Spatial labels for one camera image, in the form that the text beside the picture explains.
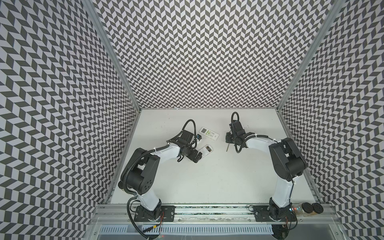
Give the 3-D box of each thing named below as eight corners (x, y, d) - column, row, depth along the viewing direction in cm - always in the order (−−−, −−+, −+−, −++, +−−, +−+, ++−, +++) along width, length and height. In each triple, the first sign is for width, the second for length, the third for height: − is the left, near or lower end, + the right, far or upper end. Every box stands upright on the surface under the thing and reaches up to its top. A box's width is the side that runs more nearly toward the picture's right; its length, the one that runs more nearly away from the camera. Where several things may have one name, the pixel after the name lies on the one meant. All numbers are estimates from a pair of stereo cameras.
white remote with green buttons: (198, 133, 107) (198, 130, 104) (202, 128, 110) (202, 125, 107) (215, 141, 102) (216, 139, 100) (219, 136, 105) (219, 133, 103)
